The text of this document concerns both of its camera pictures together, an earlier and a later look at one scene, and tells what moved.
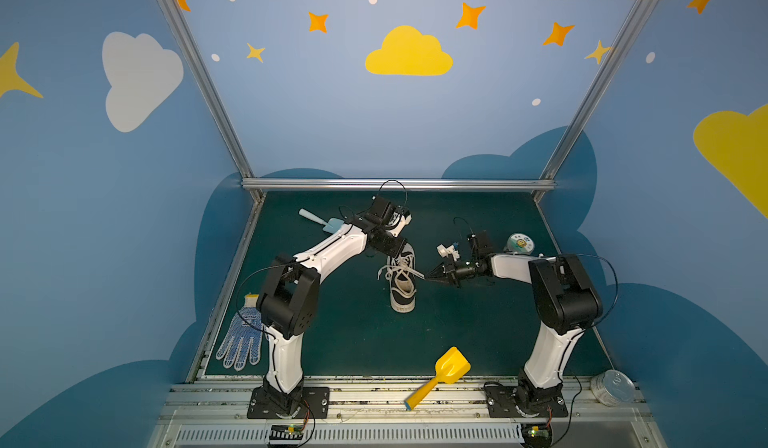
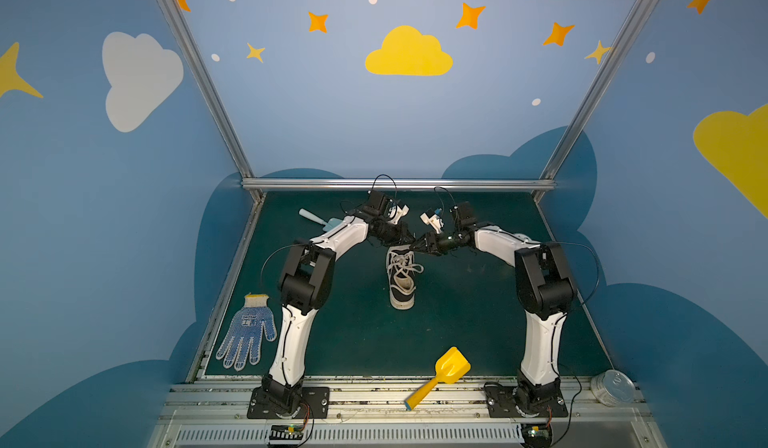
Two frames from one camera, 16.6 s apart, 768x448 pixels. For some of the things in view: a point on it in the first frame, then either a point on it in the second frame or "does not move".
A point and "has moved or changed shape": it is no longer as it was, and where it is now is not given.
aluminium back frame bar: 398,184 does not move
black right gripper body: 459,271 to 434,242
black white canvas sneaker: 403,280 does not move
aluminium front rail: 205,415 does not move
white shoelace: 401,264 has moved or changed shape
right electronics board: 536,435 does not move
